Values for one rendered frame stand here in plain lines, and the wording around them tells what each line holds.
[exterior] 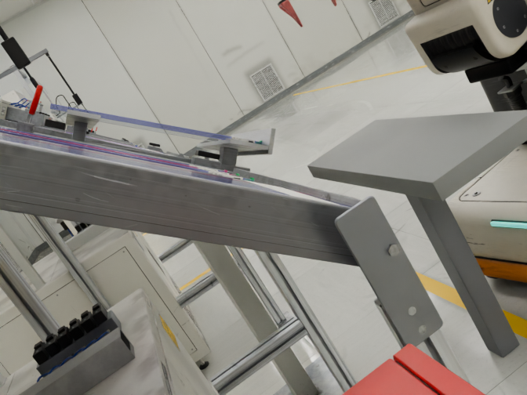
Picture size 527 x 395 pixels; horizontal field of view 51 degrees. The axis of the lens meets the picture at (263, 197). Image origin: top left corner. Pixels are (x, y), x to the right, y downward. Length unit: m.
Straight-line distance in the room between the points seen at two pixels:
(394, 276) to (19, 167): 0.38
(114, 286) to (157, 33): 7.00
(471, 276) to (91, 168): 1.04
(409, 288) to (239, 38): 8.49
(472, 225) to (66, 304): 1.36
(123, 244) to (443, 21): 1.29
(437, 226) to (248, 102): 7.73
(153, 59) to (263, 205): 8.20
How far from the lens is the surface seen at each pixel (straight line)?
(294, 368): 1.64
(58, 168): 0.54
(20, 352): 2.15
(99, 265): 2.04
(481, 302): 1.43
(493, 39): 1.30
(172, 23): 8.85
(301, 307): 1.40
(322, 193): 0.74
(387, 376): 0.28
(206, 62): 8.84
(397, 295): 0.60
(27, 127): 1.20
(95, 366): 0.95
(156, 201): 0.55
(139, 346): 0.98
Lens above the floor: 0.94
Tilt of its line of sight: 14 degrees down
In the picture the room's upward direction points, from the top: 31 degrees counter-clockwise
